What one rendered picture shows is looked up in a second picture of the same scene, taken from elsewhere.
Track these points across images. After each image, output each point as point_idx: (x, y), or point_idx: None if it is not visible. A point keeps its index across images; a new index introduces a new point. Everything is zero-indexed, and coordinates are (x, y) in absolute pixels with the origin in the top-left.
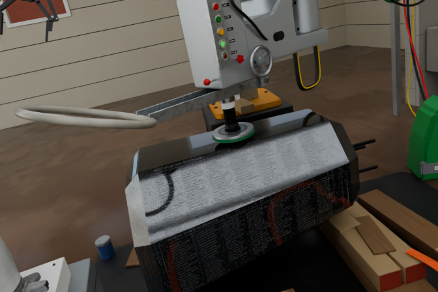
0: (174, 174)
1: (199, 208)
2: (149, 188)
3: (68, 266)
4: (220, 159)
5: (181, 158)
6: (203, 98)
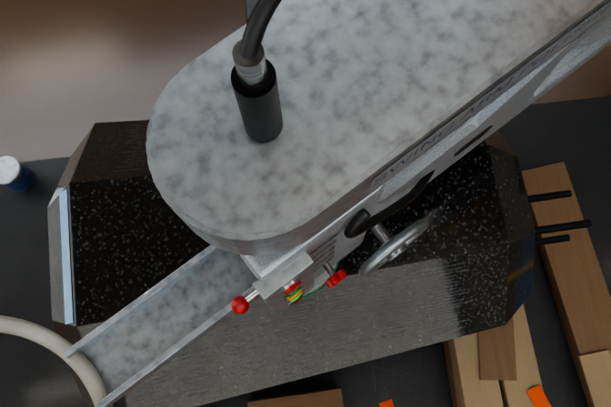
0: None
1: (202, 385)
2: None
3: None
4: (253, 310)
5: None
6: (226, 314)
